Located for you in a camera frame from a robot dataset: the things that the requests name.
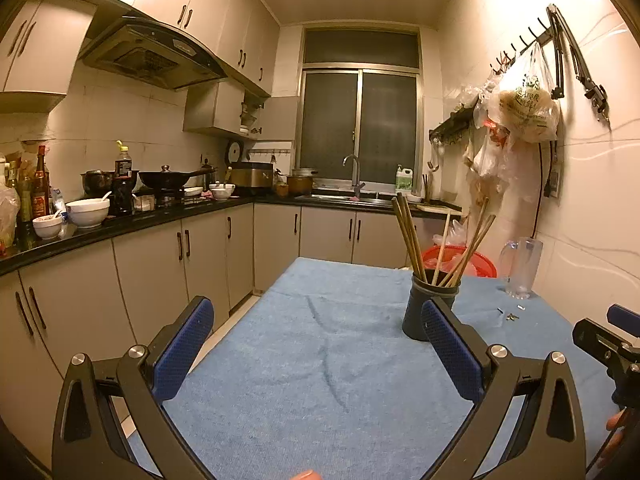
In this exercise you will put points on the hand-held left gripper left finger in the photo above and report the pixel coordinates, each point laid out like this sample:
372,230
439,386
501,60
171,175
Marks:
182,355

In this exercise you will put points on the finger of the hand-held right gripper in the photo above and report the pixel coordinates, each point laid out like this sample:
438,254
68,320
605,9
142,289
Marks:
597,342
627,321

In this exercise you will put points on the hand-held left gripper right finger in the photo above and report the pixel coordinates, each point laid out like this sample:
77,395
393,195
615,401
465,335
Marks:
450,350

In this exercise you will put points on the dark grey perforated utensil holder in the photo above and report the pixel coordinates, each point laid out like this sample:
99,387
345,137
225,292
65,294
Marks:
417,310

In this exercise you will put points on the set of wooden chopsticks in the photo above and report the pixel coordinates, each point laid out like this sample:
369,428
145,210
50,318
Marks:
410,240

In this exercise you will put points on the person's right hand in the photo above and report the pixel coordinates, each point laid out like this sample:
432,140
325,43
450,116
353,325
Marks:
615,420

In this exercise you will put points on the person's left hand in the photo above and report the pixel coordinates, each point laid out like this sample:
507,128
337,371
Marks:
306,476

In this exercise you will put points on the pile of small brass screws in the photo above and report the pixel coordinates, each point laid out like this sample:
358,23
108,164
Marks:
511,316

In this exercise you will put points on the beige base cabinets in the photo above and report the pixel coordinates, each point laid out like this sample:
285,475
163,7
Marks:
150,280

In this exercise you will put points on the red plastic mesh basket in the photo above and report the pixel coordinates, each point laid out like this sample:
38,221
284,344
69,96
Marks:
480,262

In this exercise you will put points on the crumpled clear plastic bag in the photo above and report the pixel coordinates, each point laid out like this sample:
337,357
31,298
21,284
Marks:
457,235

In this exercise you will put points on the blue table cloth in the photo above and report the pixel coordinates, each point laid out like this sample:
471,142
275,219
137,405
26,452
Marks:
310,360

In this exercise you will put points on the wooden cutting board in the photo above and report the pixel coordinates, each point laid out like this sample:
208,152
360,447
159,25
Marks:
440,206

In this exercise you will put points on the clear seasoning box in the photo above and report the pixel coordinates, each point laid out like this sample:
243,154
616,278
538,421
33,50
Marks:
144,202

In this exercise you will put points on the white power strip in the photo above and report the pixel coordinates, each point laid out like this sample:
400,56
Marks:
554,180

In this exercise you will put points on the black gas stove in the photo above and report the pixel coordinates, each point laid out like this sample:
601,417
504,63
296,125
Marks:
172,196

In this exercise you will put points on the black kitchen countertop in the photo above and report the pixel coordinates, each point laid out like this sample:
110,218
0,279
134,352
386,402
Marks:
75,235

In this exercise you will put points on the cup of dark chopsticks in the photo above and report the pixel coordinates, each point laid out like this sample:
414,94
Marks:
428,190

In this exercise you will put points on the shallow white bowl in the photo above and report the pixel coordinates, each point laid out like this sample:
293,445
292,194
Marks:
193,191

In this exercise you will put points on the small white bowl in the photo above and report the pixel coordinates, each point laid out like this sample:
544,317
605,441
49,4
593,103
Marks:
220,195

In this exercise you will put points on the large white bowl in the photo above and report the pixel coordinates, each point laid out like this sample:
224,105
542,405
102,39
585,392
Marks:
87,215

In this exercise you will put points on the white bowl with spoon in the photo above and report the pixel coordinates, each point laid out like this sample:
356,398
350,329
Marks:
225,187

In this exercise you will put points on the green label detergent bottle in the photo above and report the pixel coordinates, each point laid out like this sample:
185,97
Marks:
404,180

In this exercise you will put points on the black wok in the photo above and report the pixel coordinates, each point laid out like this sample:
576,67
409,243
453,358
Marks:
165,179

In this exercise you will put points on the black kettle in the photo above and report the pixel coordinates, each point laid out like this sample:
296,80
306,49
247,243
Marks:
208,172

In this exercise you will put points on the yellow cap sauce bottle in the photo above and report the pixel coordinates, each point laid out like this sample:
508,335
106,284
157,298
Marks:
122,180

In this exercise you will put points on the white bowl with food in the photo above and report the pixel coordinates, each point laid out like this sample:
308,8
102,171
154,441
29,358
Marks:
47,227

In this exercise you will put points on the steel sink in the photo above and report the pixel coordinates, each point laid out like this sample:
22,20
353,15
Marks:
340,199

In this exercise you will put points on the hanging metal ladle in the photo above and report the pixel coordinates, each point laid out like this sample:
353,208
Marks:
434,162

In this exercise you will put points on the steel rice cooker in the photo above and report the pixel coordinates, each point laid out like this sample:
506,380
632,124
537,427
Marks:
252,180

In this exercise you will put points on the dark clay pot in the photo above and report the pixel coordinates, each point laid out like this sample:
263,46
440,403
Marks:
97,184

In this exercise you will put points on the chrome kitchen faucet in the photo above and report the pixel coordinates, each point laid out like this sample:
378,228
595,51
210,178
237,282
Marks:
357,180

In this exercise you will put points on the brown cooking pot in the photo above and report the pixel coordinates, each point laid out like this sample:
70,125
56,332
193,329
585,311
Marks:
300,186

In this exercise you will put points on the round black white dial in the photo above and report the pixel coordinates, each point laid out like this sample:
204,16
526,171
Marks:
234,151

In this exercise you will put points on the row of sauce bottles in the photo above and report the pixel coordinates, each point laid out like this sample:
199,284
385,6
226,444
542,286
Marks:
39,200

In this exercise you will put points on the steel cooking pot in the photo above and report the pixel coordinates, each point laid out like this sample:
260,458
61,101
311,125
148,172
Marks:
305,172

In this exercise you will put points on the large printed plastic bag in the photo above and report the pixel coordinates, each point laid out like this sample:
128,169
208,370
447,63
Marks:
525,110

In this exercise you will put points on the kitchen window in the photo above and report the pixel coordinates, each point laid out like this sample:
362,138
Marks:
330,125

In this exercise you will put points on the black range hood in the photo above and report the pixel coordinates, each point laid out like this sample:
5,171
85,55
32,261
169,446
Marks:
150,55

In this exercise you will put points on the small utensil hook rail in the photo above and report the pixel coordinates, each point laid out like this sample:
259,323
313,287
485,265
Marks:
270,152

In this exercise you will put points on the black wall shelf rack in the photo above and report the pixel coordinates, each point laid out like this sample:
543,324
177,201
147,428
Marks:
450,125

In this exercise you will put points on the black wall hook rail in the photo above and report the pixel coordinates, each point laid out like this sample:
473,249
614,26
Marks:
542,36

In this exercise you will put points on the beige wall cabinets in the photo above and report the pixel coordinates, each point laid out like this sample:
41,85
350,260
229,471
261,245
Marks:
210,5

